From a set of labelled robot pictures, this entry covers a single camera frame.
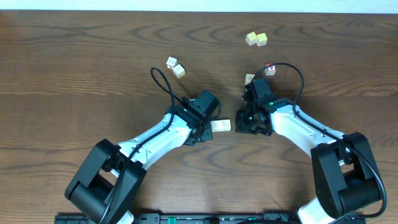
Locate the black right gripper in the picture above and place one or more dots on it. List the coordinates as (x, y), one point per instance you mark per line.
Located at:
(241, 126)

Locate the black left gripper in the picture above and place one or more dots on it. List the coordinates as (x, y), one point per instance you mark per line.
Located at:
(203, 135)

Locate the blue-edged wooden block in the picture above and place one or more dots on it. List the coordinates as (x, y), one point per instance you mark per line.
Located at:
(216, 126)

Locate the green-edged wooden block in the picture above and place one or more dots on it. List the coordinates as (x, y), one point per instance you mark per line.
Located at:
(225, 125)

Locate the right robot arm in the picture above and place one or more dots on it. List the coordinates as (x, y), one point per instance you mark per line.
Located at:
(344, 170)

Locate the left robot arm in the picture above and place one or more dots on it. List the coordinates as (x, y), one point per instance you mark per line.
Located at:
(108, 180)

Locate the yellow number 8 block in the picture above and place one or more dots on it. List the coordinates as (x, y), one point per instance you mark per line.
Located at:
(248, 78)

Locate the red letter A block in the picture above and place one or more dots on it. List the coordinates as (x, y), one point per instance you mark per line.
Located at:
(270, 70)

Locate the yellow letter G block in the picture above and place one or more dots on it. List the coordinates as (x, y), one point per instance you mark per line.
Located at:
(178, 71)

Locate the red-edged wooden block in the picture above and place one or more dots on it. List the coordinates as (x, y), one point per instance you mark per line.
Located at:
(171, 62)

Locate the yellow-top block right of pair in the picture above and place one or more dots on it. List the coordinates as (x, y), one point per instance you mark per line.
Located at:
(261, 39)

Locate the yellow-top block of pair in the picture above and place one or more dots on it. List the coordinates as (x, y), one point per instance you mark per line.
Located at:
(251, 38)
(261, 39)

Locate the yellow-top block left of pair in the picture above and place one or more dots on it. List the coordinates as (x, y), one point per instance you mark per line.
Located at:
(251, 38)

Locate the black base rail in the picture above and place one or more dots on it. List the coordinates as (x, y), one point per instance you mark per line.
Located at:
(271, 216)

